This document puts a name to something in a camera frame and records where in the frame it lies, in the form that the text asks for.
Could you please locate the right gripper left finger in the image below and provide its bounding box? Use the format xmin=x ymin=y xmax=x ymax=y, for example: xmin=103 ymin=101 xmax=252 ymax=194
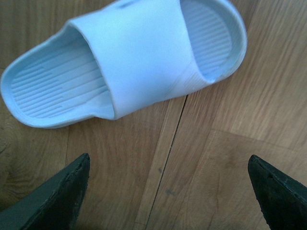
xmin=0 ymin=153 xmax=90 ymax=230

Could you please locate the light blue slipper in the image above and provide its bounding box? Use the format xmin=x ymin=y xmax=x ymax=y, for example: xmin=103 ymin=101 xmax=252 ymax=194
xmin=0 ymin=0 xmax=247 ymax=128

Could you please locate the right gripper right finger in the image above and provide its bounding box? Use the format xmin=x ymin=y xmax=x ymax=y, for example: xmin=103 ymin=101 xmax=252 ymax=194
xmin=248 ymin=155 xmax=307 ymax=230

